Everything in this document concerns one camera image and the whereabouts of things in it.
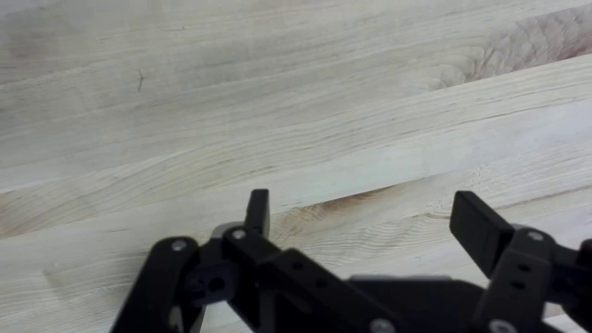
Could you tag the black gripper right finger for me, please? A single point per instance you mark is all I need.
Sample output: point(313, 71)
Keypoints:
point(511, 271)

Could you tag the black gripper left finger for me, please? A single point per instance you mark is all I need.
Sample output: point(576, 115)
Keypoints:
point(260, 278)

